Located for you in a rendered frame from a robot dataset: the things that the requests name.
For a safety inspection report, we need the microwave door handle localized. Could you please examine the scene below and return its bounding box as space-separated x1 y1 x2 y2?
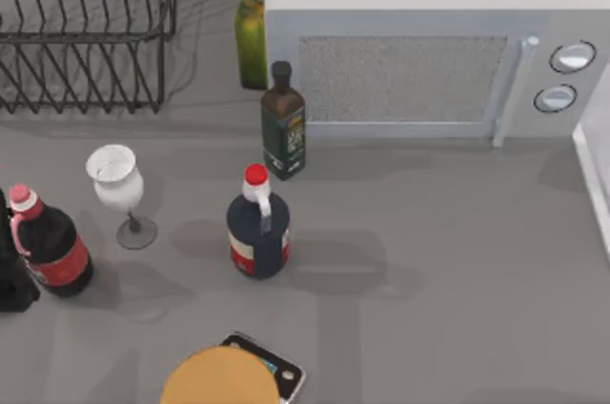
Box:
491 35 540 149

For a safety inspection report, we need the green bottle with green cap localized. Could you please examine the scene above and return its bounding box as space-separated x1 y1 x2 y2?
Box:
234 0 268 91

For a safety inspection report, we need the orange round disc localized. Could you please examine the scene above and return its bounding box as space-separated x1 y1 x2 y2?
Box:
159 345 280 404

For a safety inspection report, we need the white goblet with grey base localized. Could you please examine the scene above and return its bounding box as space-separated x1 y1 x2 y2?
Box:
85 144 159 251

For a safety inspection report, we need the white appliance edge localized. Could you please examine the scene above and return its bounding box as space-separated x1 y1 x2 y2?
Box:
571 84 610 267

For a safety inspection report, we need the black wire dish rack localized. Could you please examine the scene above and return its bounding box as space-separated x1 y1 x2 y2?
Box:
0 0 180 114

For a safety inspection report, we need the dark brown bottle, black cap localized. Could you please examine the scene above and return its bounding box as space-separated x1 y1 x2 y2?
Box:
259 60 307 182

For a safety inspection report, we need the black flat electronic scale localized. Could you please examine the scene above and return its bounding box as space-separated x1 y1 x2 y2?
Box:
219 332 307 404

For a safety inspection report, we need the dark jug bottle, red cap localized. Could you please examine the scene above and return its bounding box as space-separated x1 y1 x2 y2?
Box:
226 163 292 280

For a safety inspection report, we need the round microwave knob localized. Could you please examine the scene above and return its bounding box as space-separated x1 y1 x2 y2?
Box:
549 40 598 75
533 84 579 114

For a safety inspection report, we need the dark jug bottle, pink cap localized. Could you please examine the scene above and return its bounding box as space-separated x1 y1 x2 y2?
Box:
7 183 94 299

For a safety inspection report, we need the microwave door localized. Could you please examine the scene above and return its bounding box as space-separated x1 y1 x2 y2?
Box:
266 10 549 139

